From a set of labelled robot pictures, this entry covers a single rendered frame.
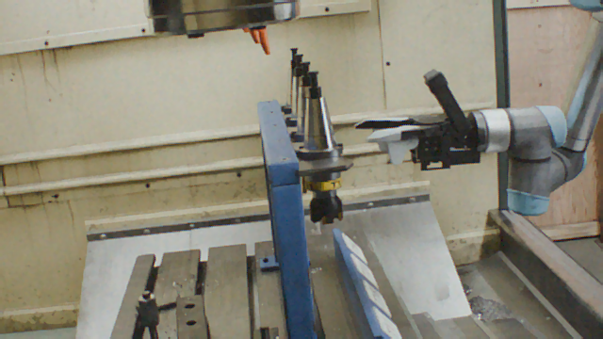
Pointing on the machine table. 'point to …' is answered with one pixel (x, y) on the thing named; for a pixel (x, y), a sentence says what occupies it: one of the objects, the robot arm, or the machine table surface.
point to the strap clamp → (266, 332)
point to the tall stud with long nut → (150, 316)
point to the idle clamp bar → (194, 306)
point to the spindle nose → (216, 15)
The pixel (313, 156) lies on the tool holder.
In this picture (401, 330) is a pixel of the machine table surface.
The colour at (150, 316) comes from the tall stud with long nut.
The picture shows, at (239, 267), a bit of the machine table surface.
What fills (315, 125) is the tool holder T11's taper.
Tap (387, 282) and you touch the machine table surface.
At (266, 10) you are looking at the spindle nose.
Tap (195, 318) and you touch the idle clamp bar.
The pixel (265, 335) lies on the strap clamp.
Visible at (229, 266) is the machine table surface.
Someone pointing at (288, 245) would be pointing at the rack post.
